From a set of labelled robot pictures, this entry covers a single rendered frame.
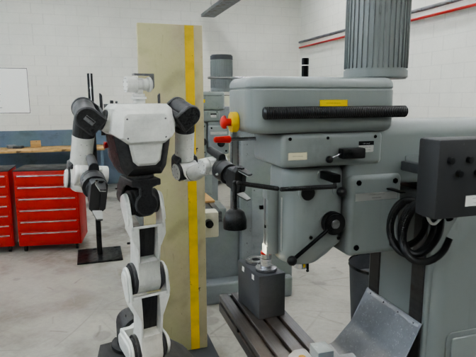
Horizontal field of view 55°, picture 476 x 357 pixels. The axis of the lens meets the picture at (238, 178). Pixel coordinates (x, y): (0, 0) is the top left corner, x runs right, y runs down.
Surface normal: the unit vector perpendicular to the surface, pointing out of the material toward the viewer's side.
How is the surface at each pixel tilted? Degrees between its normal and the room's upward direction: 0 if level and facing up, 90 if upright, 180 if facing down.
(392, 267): 90
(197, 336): 90
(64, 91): 90
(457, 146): 90
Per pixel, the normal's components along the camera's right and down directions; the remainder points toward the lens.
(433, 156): -0.95, 0.05
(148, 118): 0.51, 0.15
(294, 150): 0.30, 0.16
